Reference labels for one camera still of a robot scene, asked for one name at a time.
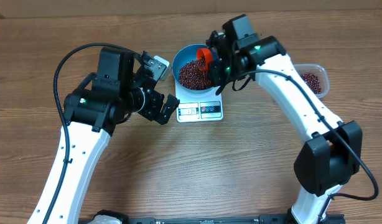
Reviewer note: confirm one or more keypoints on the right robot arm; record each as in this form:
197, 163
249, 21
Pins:
331, 148

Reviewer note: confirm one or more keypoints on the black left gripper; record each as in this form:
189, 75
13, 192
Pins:
150, 112

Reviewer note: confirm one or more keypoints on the clear plastic container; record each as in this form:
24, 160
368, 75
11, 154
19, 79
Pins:
315, 76

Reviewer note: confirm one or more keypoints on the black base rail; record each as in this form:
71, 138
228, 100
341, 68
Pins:
109, 216

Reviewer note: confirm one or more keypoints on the red beans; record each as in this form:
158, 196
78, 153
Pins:
191, 77

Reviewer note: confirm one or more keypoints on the blue bowl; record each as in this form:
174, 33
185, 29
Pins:
184, 56

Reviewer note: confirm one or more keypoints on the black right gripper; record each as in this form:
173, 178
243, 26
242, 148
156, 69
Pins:
218, 78

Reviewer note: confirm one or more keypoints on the white kitchen scale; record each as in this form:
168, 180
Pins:
198, 105

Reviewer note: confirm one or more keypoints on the red measuring scoop blue handle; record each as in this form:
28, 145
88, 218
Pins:
204, 55

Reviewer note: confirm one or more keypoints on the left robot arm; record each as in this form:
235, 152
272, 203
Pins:
123, 84

